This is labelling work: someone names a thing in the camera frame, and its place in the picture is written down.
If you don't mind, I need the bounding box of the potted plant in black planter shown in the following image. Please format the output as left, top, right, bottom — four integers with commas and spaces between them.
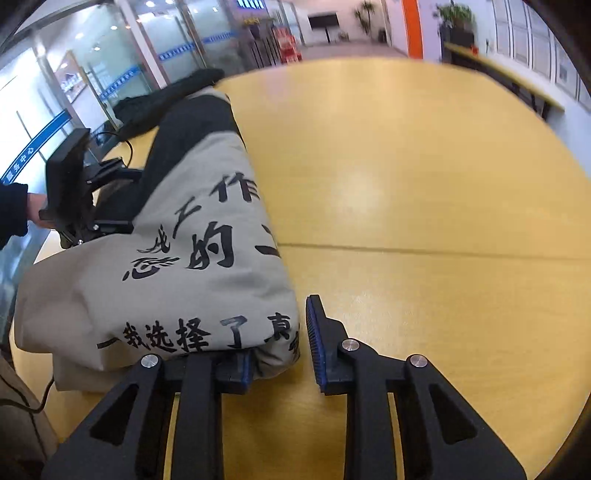
437, 2, 477, 64

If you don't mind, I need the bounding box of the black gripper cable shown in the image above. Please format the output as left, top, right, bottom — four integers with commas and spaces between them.
91, 131, 136, 172

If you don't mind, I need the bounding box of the orange pillar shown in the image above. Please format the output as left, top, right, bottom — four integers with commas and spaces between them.
400, 0, 424, 60

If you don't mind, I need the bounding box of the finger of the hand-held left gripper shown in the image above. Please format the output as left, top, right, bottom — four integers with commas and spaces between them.
91, 220, 135, 235
84, 158, 145, 191

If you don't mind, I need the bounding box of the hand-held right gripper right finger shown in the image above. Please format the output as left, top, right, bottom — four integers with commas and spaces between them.
305, 294, 528, 480

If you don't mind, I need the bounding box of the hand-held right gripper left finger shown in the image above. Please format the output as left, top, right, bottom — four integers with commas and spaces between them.
41, 350, 254, 480

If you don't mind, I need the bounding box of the framed wall sign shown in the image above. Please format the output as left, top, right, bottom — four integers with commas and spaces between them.
54, 50, 92, 105

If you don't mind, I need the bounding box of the grey printed shirt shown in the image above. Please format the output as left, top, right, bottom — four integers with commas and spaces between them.
13, 87, 302, 394

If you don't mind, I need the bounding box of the yellow flower plant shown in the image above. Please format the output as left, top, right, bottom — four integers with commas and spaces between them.
244, 16, 279, 40

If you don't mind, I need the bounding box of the wooden counter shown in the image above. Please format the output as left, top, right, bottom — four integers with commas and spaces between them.
442, 41, 567, 121

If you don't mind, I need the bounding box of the tall potted plant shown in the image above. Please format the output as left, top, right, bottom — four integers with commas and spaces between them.
355, 0, 378, 34

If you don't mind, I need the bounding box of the black garment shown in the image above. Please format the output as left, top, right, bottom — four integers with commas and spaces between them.
113, 68, 226, 139

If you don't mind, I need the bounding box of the person's left hand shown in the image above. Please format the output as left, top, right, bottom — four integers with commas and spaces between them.
27, 193, 51, 228

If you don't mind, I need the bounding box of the red display stand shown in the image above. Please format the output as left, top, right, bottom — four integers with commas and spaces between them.
272, 25, 304, 64

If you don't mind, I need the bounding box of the tan cloth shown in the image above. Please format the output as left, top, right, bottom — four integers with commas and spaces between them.
0, 354, 58, 468

